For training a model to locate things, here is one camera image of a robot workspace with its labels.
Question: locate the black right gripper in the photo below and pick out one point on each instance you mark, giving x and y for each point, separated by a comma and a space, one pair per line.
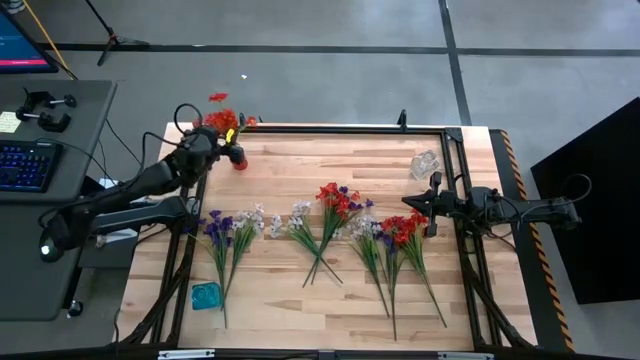
450, 205

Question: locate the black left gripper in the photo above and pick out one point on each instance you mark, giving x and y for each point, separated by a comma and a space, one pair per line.
197, 150

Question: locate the red glass vase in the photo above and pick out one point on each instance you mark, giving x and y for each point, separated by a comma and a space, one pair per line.
240, 165

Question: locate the red artificial flower bunch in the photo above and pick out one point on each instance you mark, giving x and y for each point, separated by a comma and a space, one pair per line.
221, 120
335, 200
402, 227

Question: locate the clear crystal glass vase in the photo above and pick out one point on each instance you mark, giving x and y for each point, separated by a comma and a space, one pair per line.
425, 165

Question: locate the white artificial flower bunch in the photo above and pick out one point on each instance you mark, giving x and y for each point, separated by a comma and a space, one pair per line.
300, 207
364, 225
252, 217

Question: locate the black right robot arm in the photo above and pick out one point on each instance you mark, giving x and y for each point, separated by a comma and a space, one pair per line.
545, 210

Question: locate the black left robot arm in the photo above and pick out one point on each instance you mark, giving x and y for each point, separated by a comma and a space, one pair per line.
150, 177

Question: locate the teal glass vase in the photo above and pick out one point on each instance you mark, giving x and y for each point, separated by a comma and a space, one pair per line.
206, 296

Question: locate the yellow tag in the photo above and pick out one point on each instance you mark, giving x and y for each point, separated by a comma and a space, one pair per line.
230, 136

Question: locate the black hazard-striped edge strip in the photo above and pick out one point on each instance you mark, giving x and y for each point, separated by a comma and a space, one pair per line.
530, 250

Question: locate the white paper sheet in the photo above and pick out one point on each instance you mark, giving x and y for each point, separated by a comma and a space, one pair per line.
120, 236

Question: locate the grey desk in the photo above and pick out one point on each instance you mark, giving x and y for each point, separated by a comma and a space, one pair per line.
75, 125

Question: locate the black tripod stand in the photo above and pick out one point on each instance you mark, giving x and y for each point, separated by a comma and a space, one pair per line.
112, 37

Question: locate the black floor mat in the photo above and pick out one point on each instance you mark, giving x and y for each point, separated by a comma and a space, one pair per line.
595, 210

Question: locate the black screw clamp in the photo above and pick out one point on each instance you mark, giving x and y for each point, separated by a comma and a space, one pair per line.
37, 97
50, 121

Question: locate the black backlit keyboard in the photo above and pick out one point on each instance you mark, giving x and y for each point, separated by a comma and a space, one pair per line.
25, 165

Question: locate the black computer mouse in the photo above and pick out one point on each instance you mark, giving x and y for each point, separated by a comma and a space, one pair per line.
46, 252

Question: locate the yellow sticky note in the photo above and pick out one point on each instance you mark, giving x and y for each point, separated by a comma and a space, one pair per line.
9, 122

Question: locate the black round knob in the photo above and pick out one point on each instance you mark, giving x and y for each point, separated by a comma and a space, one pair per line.
75, 308

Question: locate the computer monitor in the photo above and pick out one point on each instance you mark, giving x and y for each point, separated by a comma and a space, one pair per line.
20, 47

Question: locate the black aluminium table frame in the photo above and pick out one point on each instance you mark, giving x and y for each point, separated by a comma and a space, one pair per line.
350, 129

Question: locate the silver metal bracket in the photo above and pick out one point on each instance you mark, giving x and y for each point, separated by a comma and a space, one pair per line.
185, 354
465, 356

